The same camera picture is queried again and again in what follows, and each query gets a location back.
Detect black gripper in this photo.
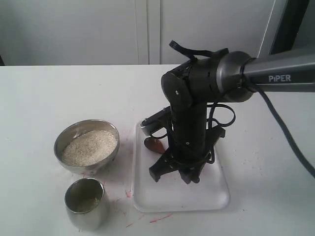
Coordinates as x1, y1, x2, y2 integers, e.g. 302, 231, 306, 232
149, 102, 225, 184

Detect brown wooden spoon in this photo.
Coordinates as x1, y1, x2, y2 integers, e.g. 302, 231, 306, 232
144, 137, 165, 154

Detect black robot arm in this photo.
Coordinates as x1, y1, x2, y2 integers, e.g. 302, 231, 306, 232
142, 49, 315, 183

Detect steel bowl of rice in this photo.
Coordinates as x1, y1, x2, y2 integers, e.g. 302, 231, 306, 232
54, 119, 120, 175

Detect small steel cup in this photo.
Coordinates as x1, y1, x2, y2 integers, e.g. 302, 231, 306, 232
64, 177, 109, 231

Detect white plastic tray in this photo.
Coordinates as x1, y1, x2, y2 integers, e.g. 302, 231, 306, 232
131, 122, 230, 212

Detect white cabinet doors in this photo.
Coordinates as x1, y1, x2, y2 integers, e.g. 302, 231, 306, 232
0, 0, 287, 65

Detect black cable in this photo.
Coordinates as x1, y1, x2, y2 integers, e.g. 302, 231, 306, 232
168, 40, 315, 180

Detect dark door frame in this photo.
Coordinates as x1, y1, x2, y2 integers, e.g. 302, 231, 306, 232
266, 0, 311, 55

